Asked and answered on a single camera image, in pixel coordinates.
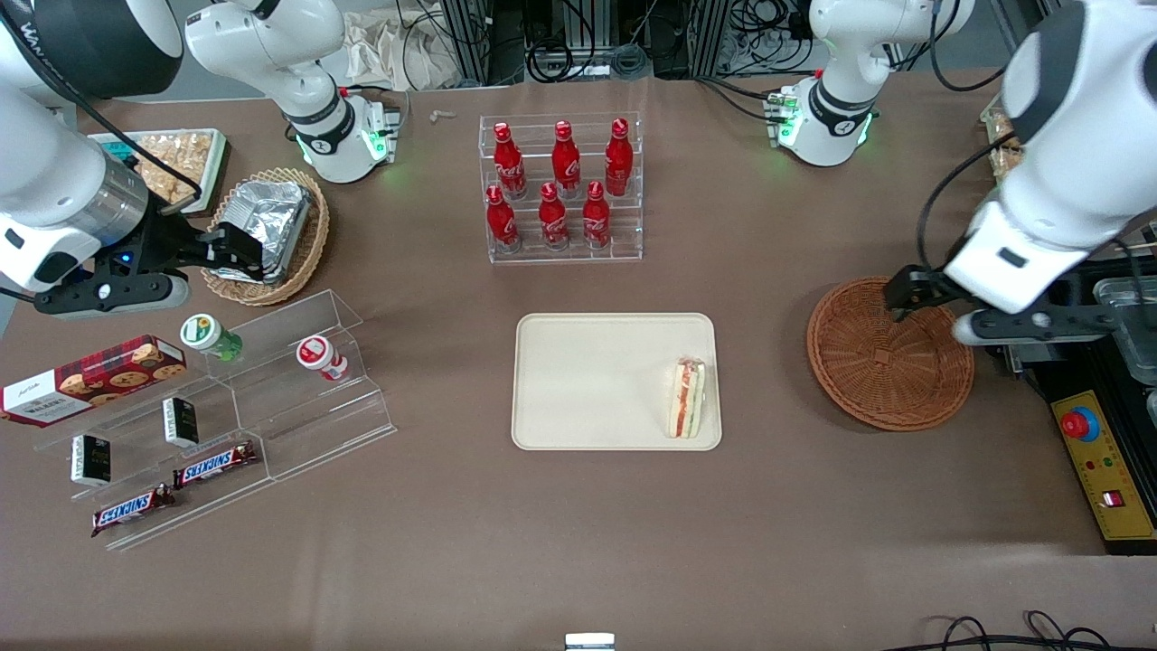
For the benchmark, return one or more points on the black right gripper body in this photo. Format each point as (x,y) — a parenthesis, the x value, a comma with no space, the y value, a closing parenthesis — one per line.
(168,246)

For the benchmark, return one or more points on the triangular sandwich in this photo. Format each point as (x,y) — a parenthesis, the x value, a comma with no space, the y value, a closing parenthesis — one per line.
(687,398)

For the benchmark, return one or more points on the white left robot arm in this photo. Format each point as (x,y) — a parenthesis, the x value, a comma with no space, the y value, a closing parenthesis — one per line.
(1067,181)

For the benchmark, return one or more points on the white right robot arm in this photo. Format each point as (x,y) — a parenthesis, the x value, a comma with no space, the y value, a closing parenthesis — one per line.
(54,172)

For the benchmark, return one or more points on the brown round wicker basket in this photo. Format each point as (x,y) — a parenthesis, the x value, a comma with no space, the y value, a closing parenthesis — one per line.
(886,362)

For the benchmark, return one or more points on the light tan wicker basket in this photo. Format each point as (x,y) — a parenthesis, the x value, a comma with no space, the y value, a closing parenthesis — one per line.
(312,244)

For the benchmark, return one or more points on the teal tray of crackers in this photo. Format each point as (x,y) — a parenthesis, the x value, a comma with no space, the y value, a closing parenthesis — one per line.
(181,158)

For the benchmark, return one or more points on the beige rectangular tray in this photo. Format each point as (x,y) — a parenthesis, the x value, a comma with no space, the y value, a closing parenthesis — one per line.
(597,380)

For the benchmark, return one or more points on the silver foil container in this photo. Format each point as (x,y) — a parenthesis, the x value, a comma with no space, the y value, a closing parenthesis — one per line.
(271,212)

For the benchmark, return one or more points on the green drink bottle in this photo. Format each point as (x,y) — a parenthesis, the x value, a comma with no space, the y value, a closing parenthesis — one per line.
(210,335)

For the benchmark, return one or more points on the red white yogurt bottle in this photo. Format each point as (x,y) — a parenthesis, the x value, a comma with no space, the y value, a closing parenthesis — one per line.
(320,356)

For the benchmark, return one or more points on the red tartan cookie box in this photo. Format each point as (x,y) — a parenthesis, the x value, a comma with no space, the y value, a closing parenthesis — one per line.
(90,382)

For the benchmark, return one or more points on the small black white box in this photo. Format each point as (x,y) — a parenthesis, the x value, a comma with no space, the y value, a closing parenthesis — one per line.
(90,460)
(180,422)

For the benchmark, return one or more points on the clear acrylic stepped shelf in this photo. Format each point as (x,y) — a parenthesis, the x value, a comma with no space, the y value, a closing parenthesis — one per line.
(307,425)

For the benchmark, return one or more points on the red emergency stop button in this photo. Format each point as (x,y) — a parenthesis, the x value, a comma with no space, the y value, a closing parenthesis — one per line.
(1080,425)

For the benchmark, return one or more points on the brown snickers bar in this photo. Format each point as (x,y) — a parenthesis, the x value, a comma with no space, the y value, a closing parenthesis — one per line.
(215,465)
(132,510)

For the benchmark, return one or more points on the crumpled beige paper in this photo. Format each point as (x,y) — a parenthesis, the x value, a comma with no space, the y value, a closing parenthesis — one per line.
(389,54)

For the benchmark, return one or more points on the yellow black control box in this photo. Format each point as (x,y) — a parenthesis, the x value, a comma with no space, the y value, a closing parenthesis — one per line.
(1112,470)

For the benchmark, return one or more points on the red cola bottle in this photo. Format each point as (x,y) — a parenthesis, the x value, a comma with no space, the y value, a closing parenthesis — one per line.
(618,158)
(509,165)
(552,219)
(501,222)
(596,217)
(567,161)

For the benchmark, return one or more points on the clear acrylic bottle rack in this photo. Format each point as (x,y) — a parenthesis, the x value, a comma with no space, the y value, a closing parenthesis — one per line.
(533,136)

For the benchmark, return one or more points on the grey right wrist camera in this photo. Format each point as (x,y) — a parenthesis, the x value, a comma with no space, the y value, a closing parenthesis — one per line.
(136,294)

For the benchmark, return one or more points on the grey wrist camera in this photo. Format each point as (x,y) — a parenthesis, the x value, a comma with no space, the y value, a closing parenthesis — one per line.
(1039,324)
(136,294)

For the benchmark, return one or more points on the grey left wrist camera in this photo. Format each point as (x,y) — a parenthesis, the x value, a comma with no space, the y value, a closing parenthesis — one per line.
(1039,324)

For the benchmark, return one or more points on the aluminium equipment frame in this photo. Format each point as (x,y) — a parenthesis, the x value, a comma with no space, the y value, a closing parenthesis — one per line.
(479,36)

